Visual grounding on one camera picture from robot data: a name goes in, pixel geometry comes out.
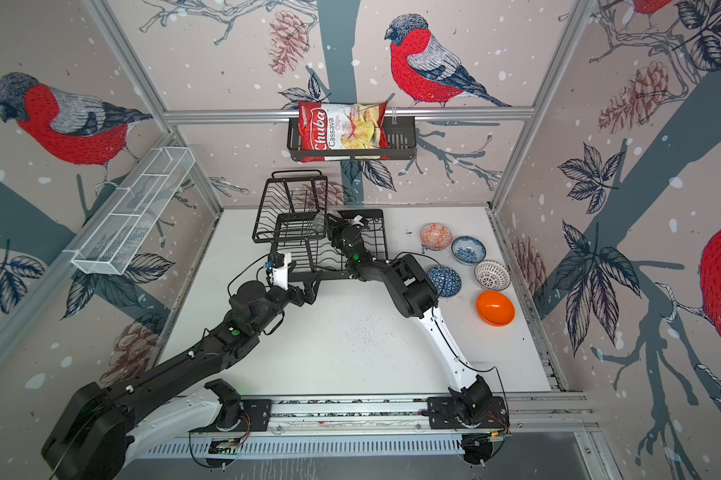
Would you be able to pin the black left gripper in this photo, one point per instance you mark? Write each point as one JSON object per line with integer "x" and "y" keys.
{"x": 299, "y": 298}

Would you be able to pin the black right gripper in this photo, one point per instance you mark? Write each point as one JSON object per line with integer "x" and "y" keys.
{"x": 336, "y": 228}

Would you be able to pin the green patterned ceramic bowl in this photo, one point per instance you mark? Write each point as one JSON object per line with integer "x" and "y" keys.
{"x": 319, "y": 226}

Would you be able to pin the blue triangle patterned bowl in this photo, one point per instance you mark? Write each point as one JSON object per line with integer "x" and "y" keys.
{"x": 446, "y": 281}

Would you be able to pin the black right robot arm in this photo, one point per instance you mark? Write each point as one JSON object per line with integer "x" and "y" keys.
{"x": 414, "y": 296}

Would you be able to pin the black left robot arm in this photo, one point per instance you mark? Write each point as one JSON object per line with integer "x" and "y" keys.
{"x": 103, "y": 429}

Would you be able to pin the black two-tier dish rack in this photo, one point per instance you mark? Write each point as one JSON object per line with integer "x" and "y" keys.
{"x": 290, "y": 200}

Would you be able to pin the orange patterned ceramic bowl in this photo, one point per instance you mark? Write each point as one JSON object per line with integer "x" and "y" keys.
{"x": 435, "y": 237}

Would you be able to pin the red cassava chips bag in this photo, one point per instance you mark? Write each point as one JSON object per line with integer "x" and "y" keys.
{"x": 328, "y": 127}

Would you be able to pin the blue floral ceramic bowl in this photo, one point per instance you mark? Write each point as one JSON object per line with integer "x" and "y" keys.
{"x": 468, "y": 250}

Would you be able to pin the white red dotted bowl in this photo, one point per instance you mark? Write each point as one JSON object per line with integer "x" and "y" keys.
{"x": 492, "y": 275}

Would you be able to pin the plain orange bowl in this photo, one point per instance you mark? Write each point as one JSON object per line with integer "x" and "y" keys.
{"x": 494, "y": 308}

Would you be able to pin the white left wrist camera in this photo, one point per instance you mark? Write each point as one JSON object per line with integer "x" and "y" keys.
{"x": 278, "y": 268}

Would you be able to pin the black wall-mounted wire basket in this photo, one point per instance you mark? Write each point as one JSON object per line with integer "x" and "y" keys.
{"x": 400, "y": 135}

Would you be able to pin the white wire mesh wall shelf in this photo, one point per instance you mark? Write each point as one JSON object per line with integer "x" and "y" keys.
{"x": 116, "y": 239}

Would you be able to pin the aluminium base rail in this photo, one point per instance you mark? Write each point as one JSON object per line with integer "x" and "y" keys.
{"x": 345, "y": 425}

